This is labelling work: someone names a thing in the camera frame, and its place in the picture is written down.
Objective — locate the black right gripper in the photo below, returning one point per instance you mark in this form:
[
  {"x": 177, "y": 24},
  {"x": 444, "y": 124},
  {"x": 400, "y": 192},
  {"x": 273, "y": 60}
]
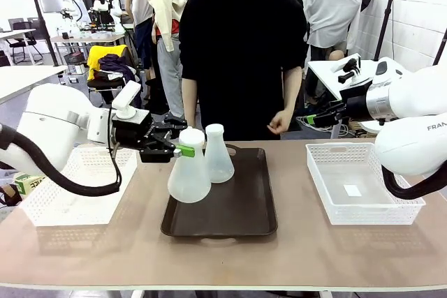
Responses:
[{"x": 356, "y": 102}]

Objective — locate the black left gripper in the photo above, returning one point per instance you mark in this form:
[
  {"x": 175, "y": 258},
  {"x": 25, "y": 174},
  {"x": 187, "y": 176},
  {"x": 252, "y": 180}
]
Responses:
[{"x": 132, "y": 134}]

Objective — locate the white plastic conical flask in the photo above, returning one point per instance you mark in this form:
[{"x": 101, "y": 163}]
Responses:
[
  {"x": 220, "y": 162},
  {"x": 188, "y": 179}
]

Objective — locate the person's right forearm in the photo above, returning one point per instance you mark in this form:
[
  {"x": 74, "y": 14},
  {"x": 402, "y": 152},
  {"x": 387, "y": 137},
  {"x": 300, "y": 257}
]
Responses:
[{"x": 189, "y": 109}]

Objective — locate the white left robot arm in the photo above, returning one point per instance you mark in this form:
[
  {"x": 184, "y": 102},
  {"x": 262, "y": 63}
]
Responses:
[{"x": 52, "y": 113}]

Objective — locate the person's left forearm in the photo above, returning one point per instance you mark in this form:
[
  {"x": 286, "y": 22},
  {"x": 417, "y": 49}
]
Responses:
[{"x": 292, "y": 99}]

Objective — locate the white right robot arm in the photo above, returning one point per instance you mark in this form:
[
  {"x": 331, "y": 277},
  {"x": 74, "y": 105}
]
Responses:
[{"x": 419, "y": 102}]

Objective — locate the person's left hand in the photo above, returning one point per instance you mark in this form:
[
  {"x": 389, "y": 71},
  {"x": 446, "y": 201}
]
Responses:
[{"x": 281, "y": 123}]

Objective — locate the white rectangular table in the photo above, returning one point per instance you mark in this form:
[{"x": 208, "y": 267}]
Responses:
[
  {"x": 21, "y": 78},
  {"x": 324, "y": 71}
]

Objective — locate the white paper label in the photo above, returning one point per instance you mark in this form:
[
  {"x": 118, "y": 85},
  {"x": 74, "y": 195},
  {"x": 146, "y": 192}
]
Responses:
[{"x": 352, "y": 190}]

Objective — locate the dark purple garment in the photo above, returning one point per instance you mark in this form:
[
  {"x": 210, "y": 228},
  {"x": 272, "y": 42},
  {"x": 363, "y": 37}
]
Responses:
[{"x": 118, "y": 64}]

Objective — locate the dark brown plastic tray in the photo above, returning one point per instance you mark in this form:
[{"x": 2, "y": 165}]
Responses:
[{"x": 244, "y": 207}]

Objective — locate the person in black t-shirt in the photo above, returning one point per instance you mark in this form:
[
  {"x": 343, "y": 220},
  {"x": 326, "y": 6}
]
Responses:
[{"x": 244, "y": 50}]

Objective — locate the white perforated plastic basket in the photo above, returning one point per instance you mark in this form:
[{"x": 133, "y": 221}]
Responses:
[
  {"x": 70, "y": 214},
  {"x": 366, "y": 216}
]

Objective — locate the yellow cloth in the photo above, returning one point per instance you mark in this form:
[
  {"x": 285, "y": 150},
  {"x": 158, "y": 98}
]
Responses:
[{"x": 96, "y": 55}]

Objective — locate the wooden background table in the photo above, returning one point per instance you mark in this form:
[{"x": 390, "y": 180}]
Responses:
[{"x": 87, "y": 38}]

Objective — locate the mannequin in beige jacket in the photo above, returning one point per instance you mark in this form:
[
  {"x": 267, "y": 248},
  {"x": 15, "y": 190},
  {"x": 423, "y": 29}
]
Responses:
[{"x": 164, "y": 5}]

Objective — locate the mannequin in white tank top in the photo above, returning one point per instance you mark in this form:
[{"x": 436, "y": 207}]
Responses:
[{"x": 141, "y": 1}]

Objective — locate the green and white carton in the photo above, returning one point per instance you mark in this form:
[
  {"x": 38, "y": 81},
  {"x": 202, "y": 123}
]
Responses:
[{"x": 29, "y": 183}]

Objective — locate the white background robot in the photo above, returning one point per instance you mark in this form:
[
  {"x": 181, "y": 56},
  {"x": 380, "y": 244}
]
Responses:
[{"x": 101, "y": 5}]

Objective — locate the black light stand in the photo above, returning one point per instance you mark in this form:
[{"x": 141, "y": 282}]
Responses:
[{"x": 47, "y": 38}]

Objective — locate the black office chair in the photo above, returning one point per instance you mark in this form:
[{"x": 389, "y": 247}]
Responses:
[{"x": 17, "y": 44}]

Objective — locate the light background desk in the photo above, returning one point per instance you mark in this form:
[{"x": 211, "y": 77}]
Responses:
[{"x": 14, "y": 33}]

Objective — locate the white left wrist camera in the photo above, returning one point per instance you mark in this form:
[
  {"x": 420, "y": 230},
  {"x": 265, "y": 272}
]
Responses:
[{"x": 126, "y": 95}]

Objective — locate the black metal frame chair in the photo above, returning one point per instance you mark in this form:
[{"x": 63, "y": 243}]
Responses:
[{"x": 104, "y": 84}]

